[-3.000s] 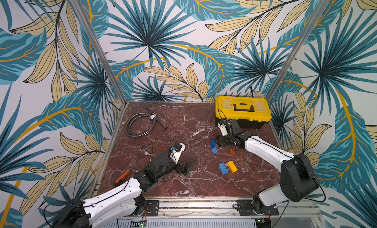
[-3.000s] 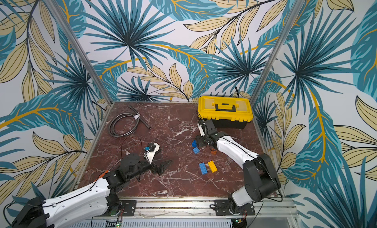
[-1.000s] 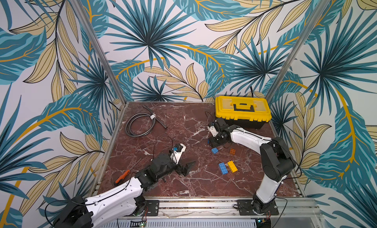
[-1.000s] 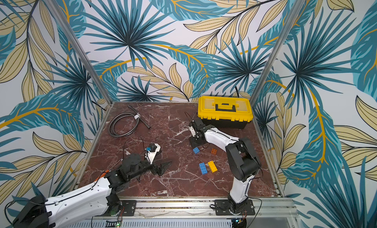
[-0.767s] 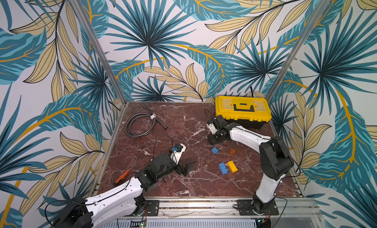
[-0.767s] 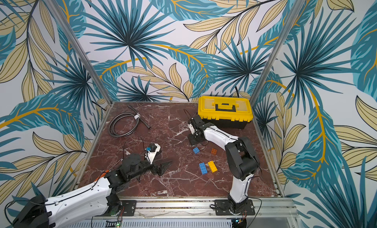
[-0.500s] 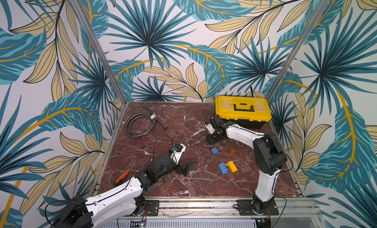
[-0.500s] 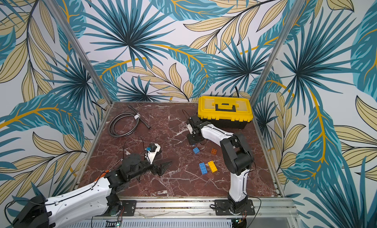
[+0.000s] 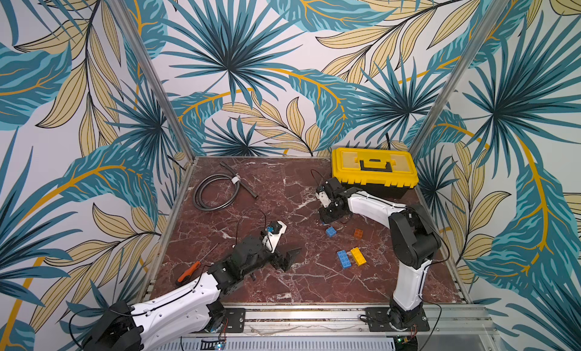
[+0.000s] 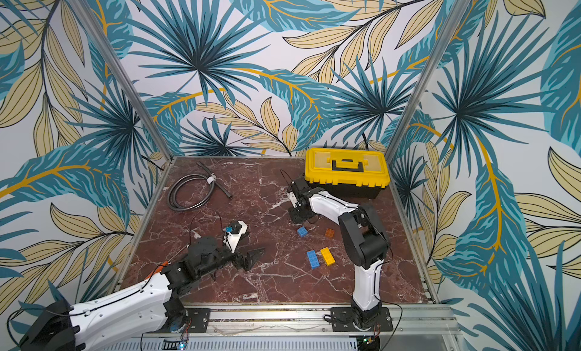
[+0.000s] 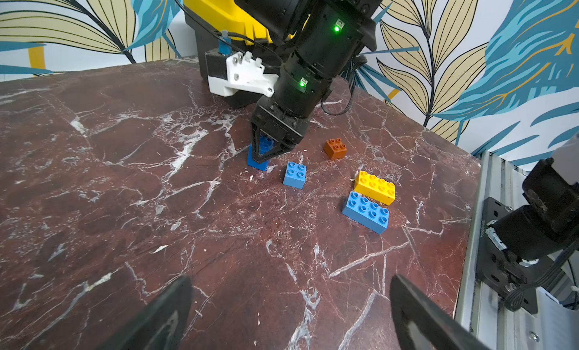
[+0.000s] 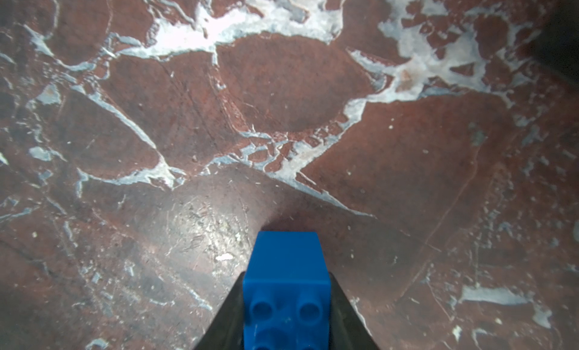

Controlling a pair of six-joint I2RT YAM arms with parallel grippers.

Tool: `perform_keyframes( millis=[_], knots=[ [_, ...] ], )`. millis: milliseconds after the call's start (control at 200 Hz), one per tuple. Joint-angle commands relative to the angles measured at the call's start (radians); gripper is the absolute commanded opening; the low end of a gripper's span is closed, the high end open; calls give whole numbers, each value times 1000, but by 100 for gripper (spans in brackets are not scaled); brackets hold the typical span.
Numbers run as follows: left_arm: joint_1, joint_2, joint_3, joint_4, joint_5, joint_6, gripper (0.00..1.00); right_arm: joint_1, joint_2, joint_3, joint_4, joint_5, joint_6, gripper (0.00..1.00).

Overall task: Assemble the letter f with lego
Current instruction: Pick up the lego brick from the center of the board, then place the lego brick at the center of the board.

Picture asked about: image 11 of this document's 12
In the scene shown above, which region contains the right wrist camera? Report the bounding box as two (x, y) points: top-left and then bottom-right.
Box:
(205, 30), (278, 97)

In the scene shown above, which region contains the light blue long lego brick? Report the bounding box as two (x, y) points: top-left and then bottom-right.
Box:
(342, 191), (390, 234)

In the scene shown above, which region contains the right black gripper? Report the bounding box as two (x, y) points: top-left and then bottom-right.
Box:
(250, 96), (312, 164)

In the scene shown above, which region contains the yellow black toolbox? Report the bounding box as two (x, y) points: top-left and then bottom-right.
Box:
(184, 0), (307, 108)

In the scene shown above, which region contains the aluminium front rail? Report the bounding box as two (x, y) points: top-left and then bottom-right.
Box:
(455, 143), (578, 349)

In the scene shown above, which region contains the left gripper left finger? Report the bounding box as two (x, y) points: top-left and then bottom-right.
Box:
(99, 276), (193, 349)

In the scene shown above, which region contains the dark blue square lego brick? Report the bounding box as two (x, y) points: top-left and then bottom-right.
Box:
(246, 136), (275, 172)

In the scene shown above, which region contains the yellow long lego brick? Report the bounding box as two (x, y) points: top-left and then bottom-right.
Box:
(354, 170), (396, 206)

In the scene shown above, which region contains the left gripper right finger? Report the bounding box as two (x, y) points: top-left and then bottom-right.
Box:
(390, 275), (487, 349)

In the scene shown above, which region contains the light blue square lego brick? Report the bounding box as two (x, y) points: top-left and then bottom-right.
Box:
(283, 161), (307, 189)

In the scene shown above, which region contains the orange square lego brick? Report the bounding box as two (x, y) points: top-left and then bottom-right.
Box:
(324, 138), (348, 160)

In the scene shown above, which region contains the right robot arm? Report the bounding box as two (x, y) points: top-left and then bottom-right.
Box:
(234, 0), (383, 163)

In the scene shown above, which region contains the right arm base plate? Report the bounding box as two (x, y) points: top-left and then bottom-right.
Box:
(476, 197), (548, 300)

